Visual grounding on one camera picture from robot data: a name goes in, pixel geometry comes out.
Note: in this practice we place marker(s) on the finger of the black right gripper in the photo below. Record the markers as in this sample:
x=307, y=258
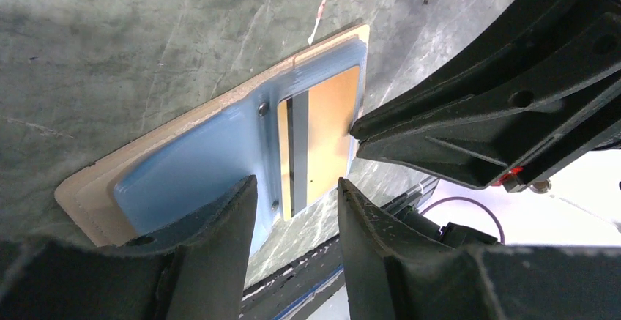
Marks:
x=520, y=131
x=545, y=47

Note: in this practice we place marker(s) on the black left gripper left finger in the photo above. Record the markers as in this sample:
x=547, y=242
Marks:
x=193, y=268

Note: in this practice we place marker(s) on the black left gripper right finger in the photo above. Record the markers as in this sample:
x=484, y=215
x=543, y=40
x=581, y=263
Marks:
x=393, y=271

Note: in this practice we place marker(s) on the tan leather card holder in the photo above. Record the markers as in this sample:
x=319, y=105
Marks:
x=87, y=196

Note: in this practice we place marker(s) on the gold credit card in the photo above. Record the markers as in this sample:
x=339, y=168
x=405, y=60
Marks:
x=315, y=146

